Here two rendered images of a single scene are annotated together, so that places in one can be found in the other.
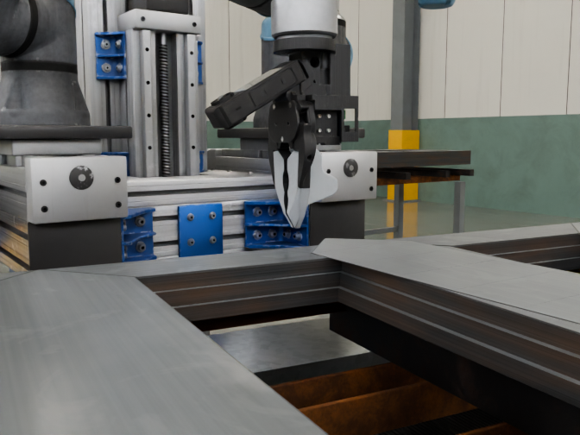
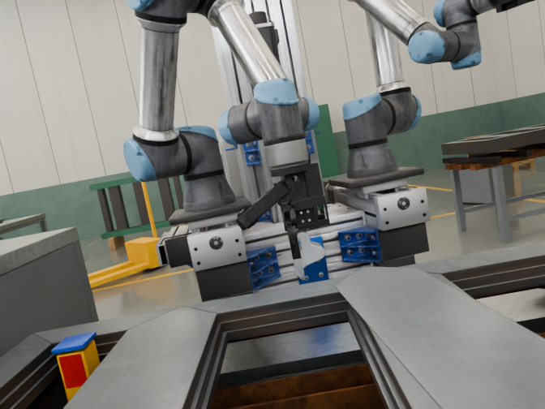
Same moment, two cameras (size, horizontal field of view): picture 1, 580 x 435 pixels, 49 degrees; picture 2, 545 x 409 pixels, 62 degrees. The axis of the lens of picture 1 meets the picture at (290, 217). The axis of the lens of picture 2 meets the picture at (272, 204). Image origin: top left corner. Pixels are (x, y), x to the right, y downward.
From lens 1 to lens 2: 0.40 m
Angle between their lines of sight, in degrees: 28
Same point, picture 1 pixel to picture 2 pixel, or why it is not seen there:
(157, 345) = (167, 378)
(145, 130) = not seen: hidden behind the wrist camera
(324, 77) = (304, 186)
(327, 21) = (293, 156)
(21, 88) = (191, 190)
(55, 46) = (205, 163)
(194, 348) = (180, 381)
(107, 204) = (233, 256)
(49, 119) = (207, 205)
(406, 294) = (362, 326)
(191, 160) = not seen: hidden behind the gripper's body
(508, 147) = not seen: outside the picture
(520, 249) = (510, 269)
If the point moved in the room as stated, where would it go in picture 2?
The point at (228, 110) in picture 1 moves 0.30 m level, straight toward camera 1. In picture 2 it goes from (242, 220) to (134, 273)
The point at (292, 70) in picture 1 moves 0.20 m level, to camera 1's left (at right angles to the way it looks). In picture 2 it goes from (278, 189) to (190, 201)
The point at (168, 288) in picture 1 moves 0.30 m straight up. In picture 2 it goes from (236, 318) to (205, 169)
